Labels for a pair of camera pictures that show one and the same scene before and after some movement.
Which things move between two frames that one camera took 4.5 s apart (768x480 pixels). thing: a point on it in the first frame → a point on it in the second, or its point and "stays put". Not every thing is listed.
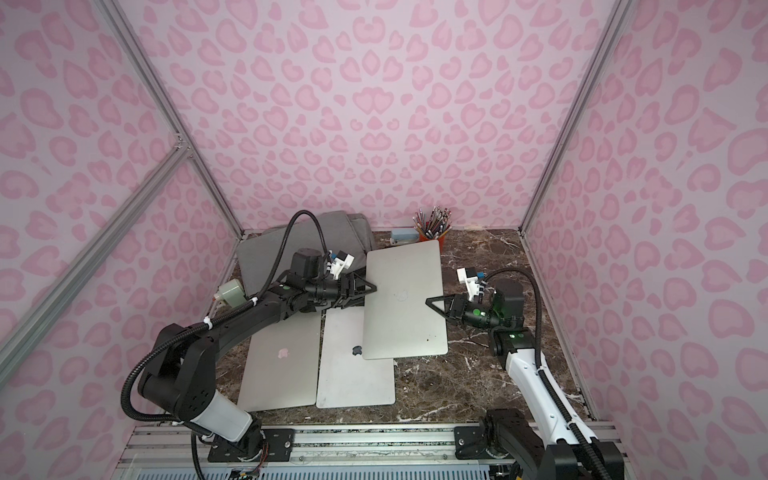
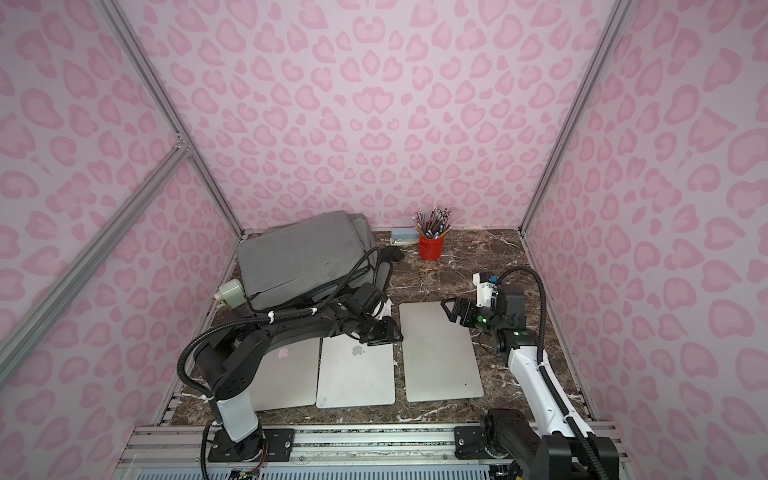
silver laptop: [281, 365] stays put
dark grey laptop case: [259, 251] stays put
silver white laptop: [346, 378] stays put
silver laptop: [397, 322] → [438, 358]
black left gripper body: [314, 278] → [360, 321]
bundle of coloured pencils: [437, 225] stays put
